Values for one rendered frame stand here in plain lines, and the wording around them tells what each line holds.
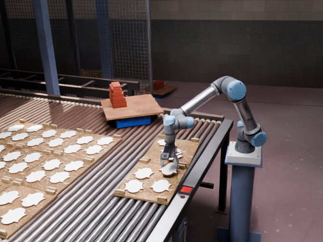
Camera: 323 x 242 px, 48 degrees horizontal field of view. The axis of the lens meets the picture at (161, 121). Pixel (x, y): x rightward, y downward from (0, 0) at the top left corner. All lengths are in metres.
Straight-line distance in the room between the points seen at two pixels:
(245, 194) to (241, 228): 0.33
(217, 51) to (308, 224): 4.44
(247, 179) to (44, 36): 2.46
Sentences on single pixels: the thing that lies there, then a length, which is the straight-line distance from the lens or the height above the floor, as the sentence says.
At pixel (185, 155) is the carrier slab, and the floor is 0.94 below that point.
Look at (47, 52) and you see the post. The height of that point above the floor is 1.41.
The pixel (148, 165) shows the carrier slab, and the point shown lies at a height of 0.94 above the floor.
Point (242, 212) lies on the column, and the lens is 3.01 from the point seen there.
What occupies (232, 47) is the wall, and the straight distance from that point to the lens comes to 7.26.
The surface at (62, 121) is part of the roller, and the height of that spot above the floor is 0.92.
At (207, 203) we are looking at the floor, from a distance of 3.76.
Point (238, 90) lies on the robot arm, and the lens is 2.34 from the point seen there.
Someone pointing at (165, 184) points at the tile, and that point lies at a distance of 2.30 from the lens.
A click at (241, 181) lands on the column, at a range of 2.85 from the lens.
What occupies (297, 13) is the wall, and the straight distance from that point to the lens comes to 7.17.
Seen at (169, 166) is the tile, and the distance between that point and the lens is 2.43.
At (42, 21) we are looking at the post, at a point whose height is 1.72.
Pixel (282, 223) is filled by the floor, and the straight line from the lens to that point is 3.63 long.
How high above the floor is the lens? 2.20
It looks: 23 degrees down
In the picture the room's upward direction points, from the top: 2 degrees counter-clockwise
